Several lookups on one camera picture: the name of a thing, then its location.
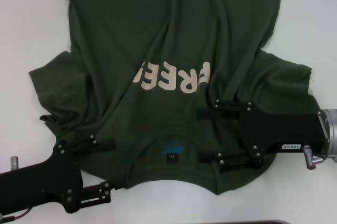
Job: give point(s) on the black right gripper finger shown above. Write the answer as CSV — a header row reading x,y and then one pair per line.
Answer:
x,y
218,114
231,162

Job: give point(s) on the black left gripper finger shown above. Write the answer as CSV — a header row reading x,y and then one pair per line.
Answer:
x,y
94,193
105,144

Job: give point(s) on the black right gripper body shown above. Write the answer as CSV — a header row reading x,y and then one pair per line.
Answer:
x,y
284,131

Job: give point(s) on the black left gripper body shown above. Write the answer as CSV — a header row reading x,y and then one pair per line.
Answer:
x,y
52,181

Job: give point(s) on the dark green printed t-shirt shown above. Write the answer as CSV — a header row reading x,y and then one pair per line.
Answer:
x,y
158,37

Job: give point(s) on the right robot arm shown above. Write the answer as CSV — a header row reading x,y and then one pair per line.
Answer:
x,y
330,129

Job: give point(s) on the dark flat object edge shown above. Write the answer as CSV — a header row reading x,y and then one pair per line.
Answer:
x,y
260,222

